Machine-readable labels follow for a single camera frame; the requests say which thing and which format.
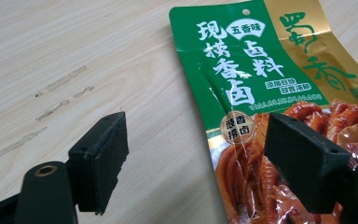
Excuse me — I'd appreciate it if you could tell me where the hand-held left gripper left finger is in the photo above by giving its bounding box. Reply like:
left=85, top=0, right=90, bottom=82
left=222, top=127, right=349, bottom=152
left=67, top=111, right=130, bottom=217

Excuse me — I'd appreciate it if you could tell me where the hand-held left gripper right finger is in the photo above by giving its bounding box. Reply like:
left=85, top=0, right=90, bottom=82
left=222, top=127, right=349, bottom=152
left=263, top=112, right=352, bottom=215

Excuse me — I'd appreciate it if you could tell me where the green and gold seasoning packet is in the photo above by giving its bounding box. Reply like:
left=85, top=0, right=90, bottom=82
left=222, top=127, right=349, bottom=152
left=168, top=0, right=358, bottom=224

